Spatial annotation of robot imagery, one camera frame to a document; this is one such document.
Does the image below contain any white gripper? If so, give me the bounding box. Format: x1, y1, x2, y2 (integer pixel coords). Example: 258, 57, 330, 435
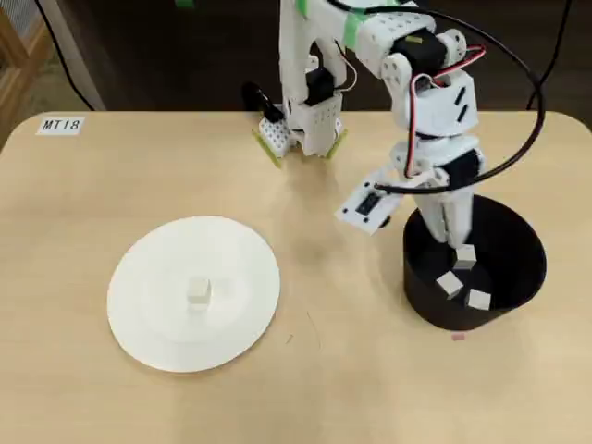
390, 133, 487, 250

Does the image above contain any white cube block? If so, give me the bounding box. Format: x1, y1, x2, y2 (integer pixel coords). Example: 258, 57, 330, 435
436, 271, 464, 297
451, 244, 477, 272
465, 289, 492, 312
187, 277, 213, 312

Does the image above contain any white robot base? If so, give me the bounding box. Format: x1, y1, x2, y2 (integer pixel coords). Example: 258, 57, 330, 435
258, 90, 348, 161

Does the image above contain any black round pot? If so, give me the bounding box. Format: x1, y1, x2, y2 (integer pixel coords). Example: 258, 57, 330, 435
401, 193, 549, 332

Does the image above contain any white round plate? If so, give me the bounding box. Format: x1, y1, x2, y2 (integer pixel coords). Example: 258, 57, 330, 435
105, 215, 282, 375

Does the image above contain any black table clamp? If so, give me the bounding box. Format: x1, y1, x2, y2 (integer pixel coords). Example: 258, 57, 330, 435
242, 82, 284, 124

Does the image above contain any white MT18 label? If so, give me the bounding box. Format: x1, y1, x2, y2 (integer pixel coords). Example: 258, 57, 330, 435
36, 116, 84, 138

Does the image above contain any wooden shelf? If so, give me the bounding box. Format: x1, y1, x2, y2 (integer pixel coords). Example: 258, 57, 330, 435
0, 8, 50, 154

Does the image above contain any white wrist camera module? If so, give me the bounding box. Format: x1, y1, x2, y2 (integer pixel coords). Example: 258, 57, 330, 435
333, 178, 404, 237

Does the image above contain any red servo wire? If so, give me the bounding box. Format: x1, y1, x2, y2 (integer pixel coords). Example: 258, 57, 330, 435
402, 44, 487, 180

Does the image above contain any green base bracket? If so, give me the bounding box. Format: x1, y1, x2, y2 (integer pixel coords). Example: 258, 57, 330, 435
252, 128, 282, 169
325, 129, 349, 162

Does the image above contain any thin white servo wire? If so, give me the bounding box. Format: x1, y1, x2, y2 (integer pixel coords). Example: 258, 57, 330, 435
331, 39, 361, 93

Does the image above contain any thin black background cable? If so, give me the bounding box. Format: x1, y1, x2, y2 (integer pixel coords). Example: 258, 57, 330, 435
526, 0, 574, 112
35, 0, 96, 112

